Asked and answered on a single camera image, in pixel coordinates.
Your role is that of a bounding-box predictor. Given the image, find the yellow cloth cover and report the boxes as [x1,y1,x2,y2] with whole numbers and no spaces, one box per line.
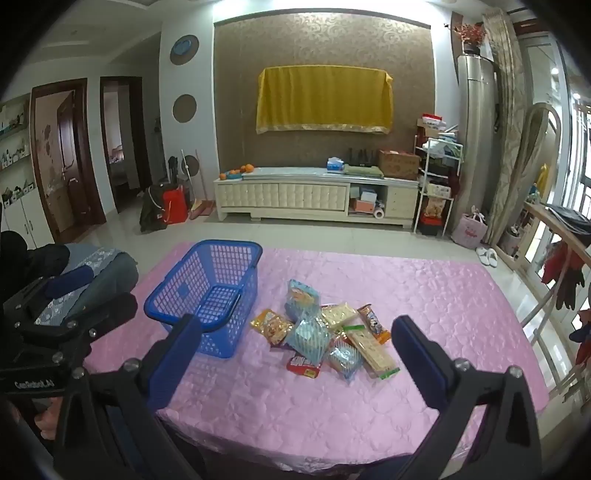
[256,66,394,136]

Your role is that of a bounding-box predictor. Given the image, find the red snack packet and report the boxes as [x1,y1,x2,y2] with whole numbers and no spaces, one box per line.
[286,353,322,380]

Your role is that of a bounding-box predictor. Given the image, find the light blue snack packet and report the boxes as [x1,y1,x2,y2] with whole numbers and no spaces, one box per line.
[284,279,321,321]
[323,339,365,380]
[285,316,333,365]

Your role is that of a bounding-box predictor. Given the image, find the yellow snack packet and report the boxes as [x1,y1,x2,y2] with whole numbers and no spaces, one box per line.
[250,308,295,348]

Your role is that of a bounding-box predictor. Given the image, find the white TV cabinet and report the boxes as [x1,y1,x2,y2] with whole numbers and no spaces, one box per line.
[213,167,419,230]

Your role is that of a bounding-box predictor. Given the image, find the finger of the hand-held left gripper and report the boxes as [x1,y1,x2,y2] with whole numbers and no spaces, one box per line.
[2,267,96,341]
[52,293,139,371]

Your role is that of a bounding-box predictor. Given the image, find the black bag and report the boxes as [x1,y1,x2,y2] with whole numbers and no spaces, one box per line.
[139,183,172,233]

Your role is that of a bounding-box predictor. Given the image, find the person's left hand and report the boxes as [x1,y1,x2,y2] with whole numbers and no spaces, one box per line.
[32,404,63,437]

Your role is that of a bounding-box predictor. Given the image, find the long snack packet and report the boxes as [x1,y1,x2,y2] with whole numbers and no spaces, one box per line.
[344,324,400,380]

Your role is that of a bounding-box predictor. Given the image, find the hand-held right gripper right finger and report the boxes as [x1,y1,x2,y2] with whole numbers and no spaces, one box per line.
[390,315,543,480]

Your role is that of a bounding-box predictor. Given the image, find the cardboard box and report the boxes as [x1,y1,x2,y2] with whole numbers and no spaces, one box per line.
[379,149,422,181]

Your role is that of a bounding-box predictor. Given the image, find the wall shelf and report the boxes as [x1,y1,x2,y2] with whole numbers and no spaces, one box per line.
[0,92,33,171]

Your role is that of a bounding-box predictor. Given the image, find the brown snack bar packet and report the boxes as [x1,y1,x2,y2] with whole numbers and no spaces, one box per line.
[357,303,392,344]

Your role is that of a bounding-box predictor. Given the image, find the red black garment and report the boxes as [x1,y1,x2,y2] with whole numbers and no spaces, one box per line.
[540,242,587,311]

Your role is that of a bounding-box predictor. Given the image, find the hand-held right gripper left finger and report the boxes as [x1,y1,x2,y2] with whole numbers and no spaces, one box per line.
[53,314,204,480]

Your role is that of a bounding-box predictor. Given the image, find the wooden arched frame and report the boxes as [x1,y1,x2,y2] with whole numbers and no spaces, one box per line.
[505,104,561,241]

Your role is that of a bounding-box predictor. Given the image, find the broom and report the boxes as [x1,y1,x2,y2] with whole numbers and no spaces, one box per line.
[189,148,215,220]

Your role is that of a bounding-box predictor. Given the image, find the round wall decor blue plate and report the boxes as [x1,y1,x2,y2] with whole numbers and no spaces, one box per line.
[169,34,199,65]

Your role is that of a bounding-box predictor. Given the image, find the pink bag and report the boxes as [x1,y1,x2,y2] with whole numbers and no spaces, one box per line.
[451,212,488,245]

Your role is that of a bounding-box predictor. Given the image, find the pink quilted table cover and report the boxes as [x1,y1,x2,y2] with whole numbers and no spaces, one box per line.
[83,242,550,464]

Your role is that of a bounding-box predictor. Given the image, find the small stacked boxes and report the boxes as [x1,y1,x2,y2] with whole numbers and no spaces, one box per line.
[349,189,379,215]

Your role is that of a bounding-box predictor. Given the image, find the red bag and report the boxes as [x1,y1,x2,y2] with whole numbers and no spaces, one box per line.
[163,186,188,225]

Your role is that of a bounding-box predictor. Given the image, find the white metal rack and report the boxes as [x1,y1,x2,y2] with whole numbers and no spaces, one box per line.
[413,134,465,236]

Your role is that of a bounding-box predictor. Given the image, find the vase of red flowers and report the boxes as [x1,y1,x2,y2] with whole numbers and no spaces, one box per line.
[455,23,485,56]

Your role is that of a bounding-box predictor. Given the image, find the patterned curtain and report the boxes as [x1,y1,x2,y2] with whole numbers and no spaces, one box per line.
[482,9,527,245]

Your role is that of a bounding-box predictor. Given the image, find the blue plastic basket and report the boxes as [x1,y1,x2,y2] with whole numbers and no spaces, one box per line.
[144,239,264,360]

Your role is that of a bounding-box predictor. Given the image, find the grey cushion with lace trim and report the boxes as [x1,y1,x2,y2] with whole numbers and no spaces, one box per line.
[32,242,139,333]

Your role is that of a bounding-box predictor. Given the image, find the dark bottles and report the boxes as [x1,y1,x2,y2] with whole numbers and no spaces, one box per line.
[346,148,376,167]

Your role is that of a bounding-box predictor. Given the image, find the tall air conditioner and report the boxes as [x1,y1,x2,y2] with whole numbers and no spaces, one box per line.
[457,53,499,222]

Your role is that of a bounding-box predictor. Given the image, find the cream snack packet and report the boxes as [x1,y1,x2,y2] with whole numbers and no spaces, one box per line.
[320,302,360,330]

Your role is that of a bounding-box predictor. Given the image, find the brown wooden door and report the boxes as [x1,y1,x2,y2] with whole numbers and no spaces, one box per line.
[30,78,107,243]

